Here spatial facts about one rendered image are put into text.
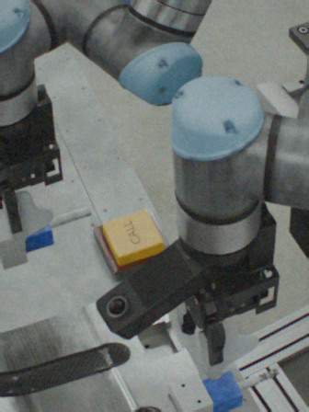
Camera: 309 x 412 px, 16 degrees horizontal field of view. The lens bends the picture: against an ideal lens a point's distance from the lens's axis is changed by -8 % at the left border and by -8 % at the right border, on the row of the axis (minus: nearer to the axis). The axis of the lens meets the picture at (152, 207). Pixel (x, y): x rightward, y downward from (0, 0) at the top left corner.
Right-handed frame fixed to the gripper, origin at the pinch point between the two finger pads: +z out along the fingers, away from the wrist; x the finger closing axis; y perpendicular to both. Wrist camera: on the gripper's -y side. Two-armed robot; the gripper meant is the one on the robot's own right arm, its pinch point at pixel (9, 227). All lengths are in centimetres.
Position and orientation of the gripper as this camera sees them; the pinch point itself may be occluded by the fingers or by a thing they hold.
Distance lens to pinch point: 138.9
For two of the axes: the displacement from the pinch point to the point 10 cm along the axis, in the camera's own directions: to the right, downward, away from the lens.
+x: -3.7, -6.9, 6.2
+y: 9.3, -3.1, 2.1
